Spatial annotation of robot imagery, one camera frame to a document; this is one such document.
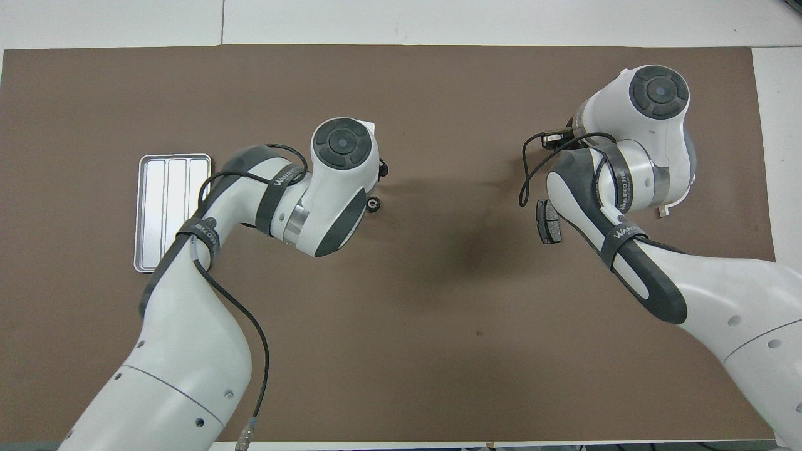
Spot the white semicircular clamp bracket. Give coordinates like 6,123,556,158
655,170,697,219

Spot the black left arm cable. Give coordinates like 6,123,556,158
188,143,310,451

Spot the rectangular dark brake pad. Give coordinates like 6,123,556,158
536,199,563,245

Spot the silver metal tray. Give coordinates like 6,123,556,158
133,154,214,274

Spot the brown table mat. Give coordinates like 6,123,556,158
0,44,796,443

